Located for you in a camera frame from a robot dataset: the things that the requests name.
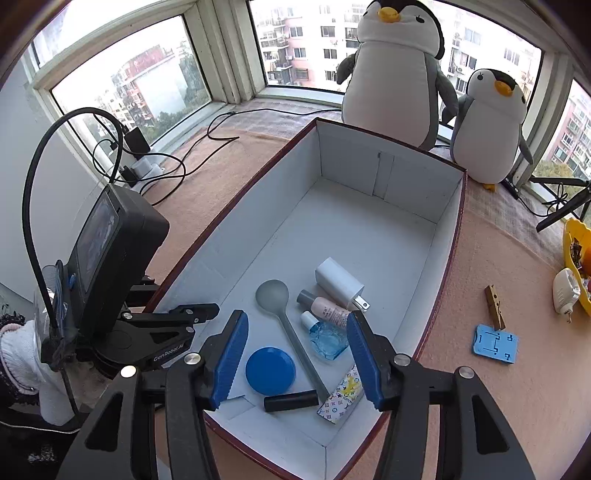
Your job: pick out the large penguin plush toy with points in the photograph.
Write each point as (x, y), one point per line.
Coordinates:
(392, 92)

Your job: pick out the white power adapter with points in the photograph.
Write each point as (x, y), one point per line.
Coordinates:
(334, 279)

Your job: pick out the black charger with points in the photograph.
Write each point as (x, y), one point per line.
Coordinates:
(137, 141)

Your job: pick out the pink lotion bottle grey cap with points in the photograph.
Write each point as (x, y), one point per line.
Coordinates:
(328, 311)

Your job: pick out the grey spoon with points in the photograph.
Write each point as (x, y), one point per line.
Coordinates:
(272, 295)

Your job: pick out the small penguin plush toy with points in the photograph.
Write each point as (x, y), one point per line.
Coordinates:
(489, 134)

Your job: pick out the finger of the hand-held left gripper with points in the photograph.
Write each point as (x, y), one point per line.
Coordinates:
(175, 314)
(145, 290)

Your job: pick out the large white cardboard box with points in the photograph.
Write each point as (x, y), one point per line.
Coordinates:
(369, 221)

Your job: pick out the yellow shell-shaped bowl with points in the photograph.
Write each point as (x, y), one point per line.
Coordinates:
(571, 228)

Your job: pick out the white plug-in device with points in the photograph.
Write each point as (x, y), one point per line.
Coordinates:
(565, 290)

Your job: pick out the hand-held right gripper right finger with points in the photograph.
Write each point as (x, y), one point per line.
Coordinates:
(364, 364)

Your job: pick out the black inline controller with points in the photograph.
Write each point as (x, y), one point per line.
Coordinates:
(513, 187)

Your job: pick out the white power strip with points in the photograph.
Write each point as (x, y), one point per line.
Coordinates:
(147, 166)

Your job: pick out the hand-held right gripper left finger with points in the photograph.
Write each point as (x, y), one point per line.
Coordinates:
(226, 364)

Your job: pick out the pile of wrapped candies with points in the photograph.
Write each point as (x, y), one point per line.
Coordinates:
(577, 251)

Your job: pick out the black cylinder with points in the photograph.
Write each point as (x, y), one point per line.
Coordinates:
(291, 400)

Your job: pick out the blue round lid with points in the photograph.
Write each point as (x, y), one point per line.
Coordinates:
(270, 371)

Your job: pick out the blue plastic card holder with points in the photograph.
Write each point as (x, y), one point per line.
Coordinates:
(494, 344)

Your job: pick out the patterned small case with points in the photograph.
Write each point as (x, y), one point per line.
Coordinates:
(337, 397)

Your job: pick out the wooden clothespin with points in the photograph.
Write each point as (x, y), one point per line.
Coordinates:
(495, 307)

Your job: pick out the blue eye drop bottle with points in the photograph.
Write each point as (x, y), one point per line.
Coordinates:
(325, 339)

